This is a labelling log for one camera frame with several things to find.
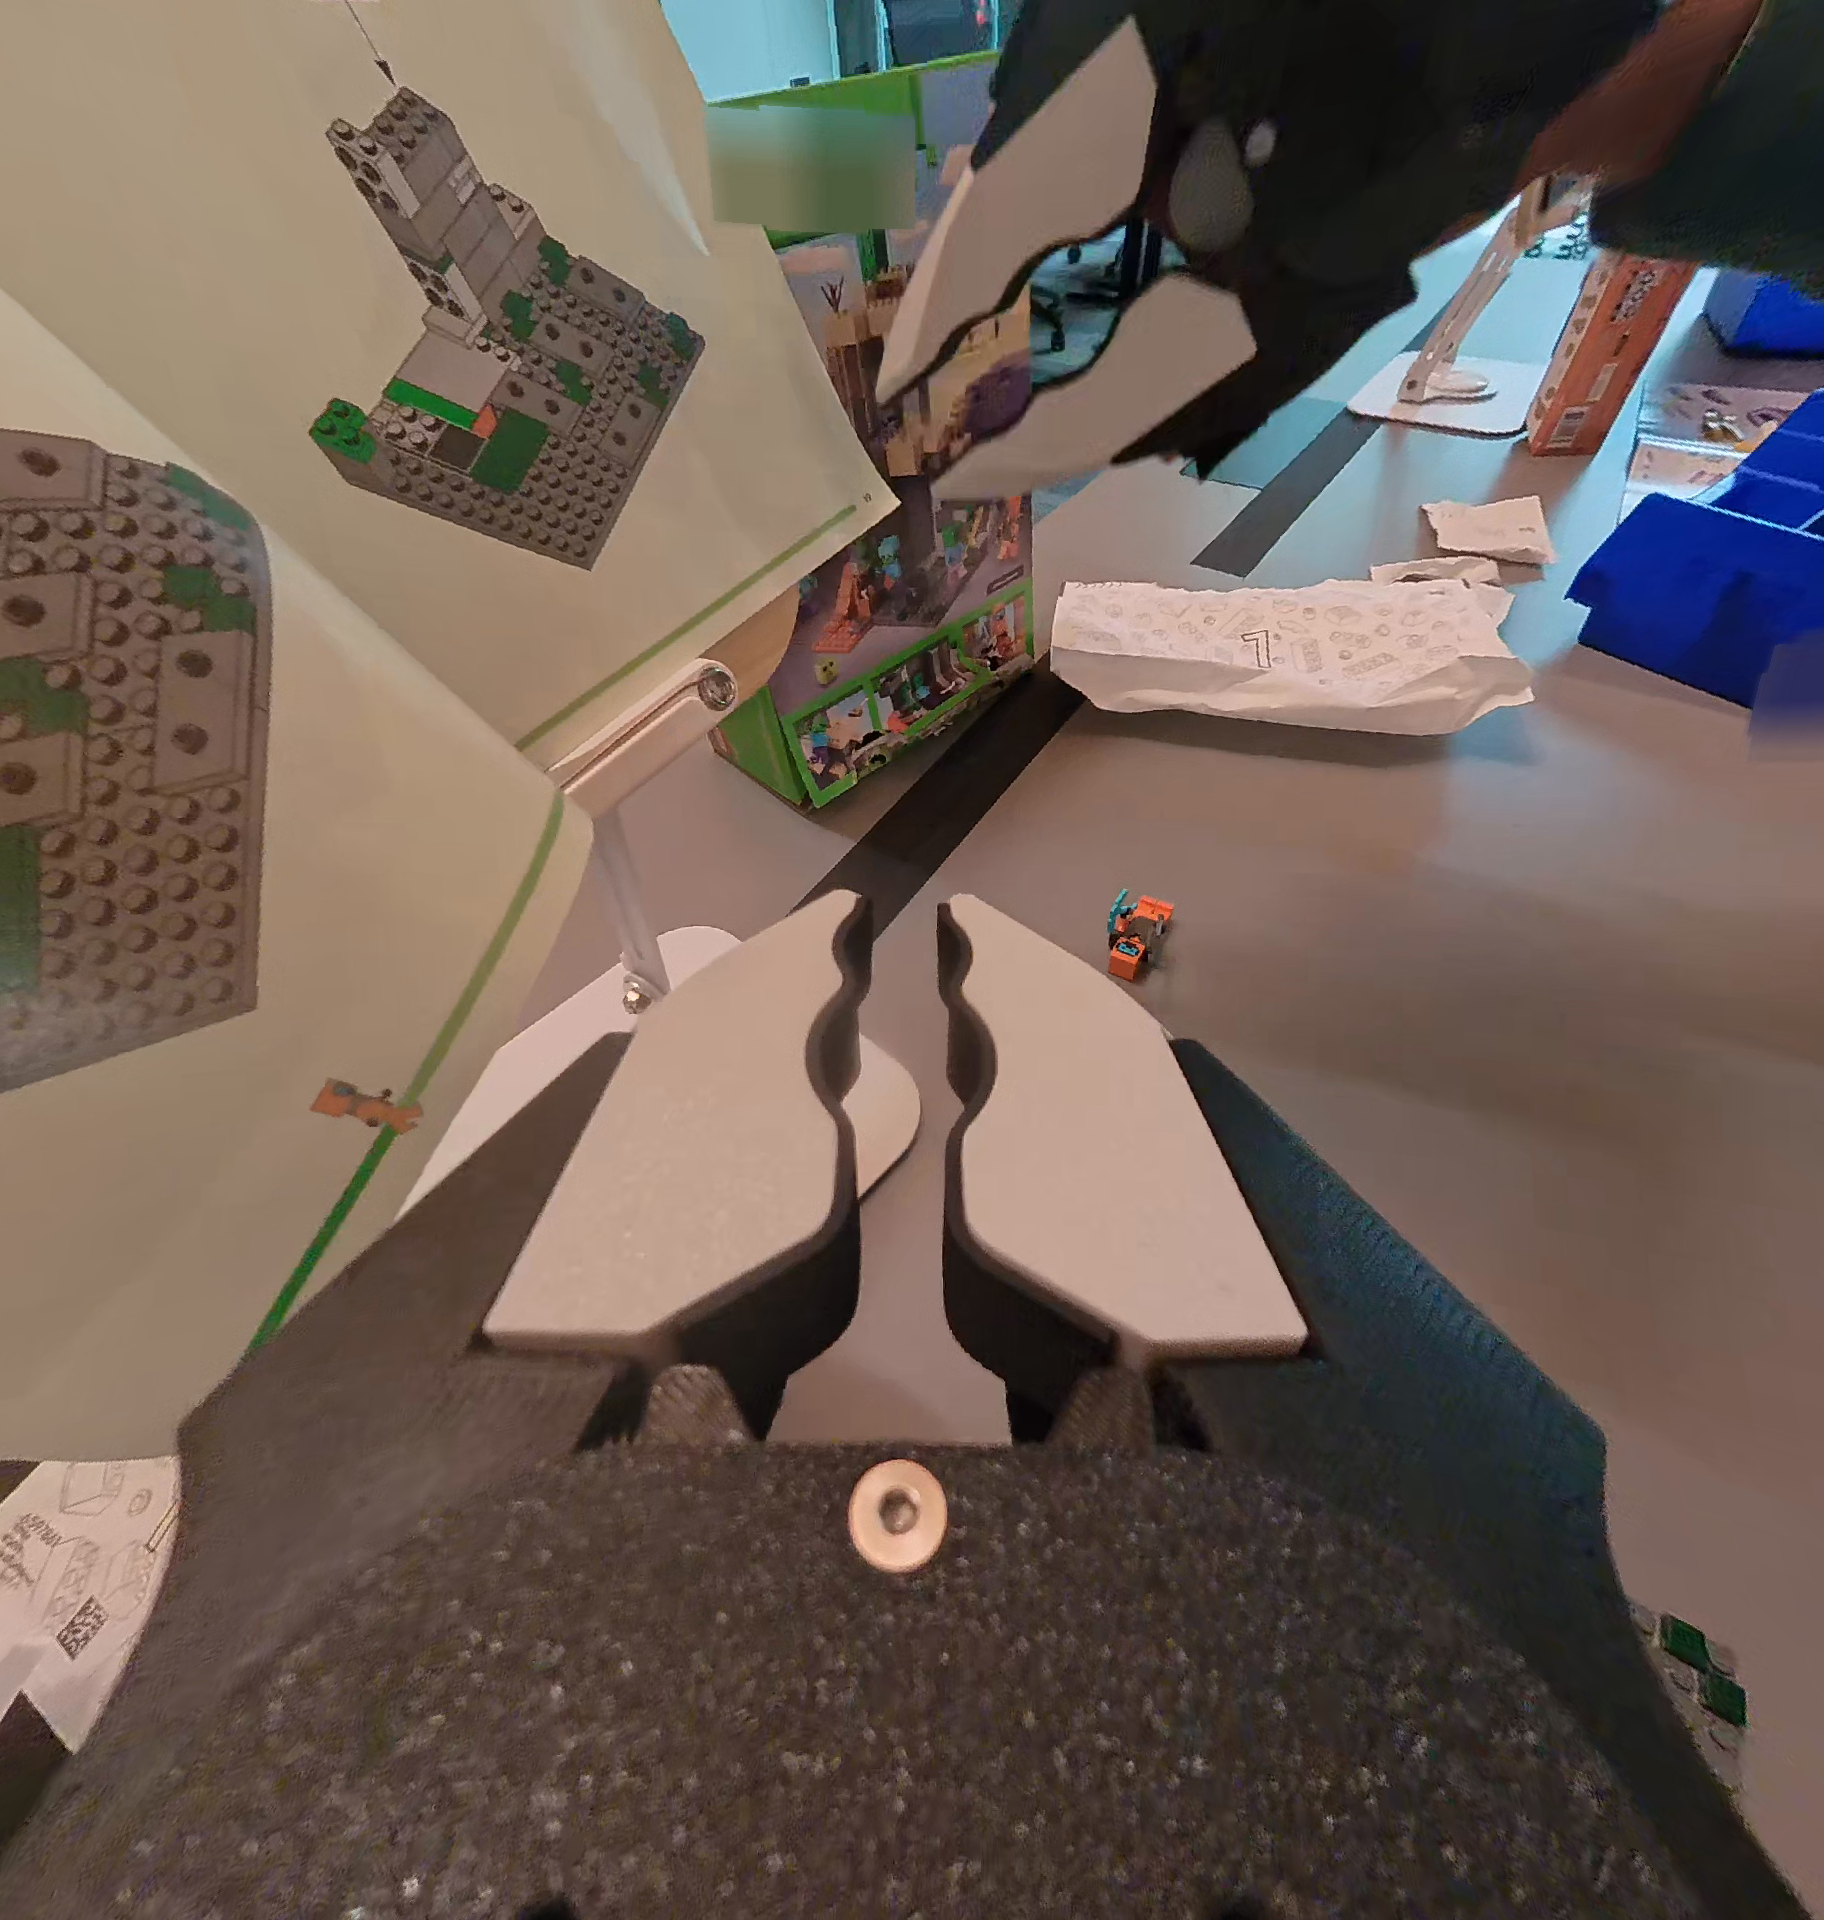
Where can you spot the white wooden book stand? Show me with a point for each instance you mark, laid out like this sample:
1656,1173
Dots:
635,737

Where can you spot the grey brick model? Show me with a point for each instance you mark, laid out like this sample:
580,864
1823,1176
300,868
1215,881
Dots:
1701,1668

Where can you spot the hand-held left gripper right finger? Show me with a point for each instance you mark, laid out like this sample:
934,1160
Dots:
1121,1187

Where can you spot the torn white paper scrap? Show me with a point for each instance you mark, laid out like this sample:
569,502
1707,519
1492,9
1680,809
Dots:
1431,572
1490,528

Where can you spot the green toy set box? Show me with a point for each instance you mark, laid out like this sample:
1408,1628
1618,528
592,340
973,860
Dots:
914,690

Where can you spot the building instruction booklet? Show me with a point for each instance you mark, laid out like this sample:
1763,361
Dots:
179,224

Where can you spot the blue plastic bin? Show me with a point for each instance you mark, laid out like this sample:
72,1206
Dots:
1813,323
1675,583

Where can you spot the numbered white paper bag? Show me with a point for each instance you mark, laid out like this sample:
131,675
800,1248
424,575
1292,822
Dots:
1302,662

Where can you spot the orange carton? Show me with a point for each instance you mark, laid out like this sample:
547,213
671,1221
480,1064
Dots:
1603,361

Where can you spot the printed paper leaflet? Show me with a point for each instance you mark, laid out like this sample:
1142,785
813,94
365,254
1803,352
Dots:
1691,451

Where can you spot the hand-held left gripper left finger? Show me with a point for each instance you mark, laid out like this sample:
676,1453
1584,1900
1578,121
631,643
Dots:
671,1187

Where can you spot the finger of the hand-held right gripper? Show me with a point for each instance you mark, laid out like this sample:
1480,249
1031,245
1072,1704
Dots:
1136,388
1031,166

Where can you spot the small white stand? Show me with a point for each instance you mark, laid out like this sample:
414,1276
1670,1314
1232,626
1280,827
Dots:
1431,393

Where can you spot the orange brick figure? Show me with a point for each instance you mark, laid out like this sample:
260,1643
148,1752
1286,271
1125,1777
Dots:
1139,943

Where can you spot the white printed paper sheet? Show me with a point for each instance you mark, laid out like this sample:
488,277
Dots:
57,1561

